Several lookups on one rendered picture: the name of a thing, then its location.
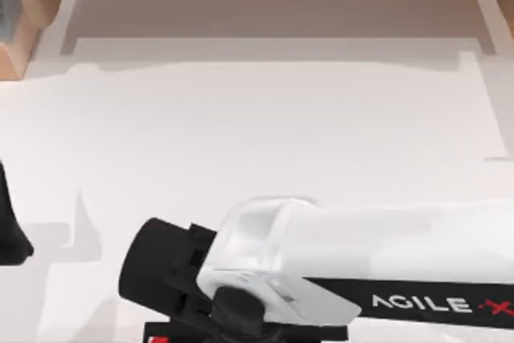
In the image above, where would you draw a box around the wooden cabinet with grey inside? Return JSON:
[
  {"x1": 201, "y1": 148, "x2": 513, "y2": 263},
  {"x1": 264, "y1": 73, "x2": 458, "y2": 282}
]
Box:
[{"x1": 0, "y1": 0, "x2": 66, "y2": 81}]

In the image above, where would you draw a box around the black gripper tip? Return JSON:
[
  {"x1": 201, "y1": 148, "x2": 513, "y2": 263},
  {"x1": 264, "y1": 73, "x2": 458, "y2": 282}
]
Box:
[{"x1": 0, "y1": 161, "x2": 35, "y2": 268}]

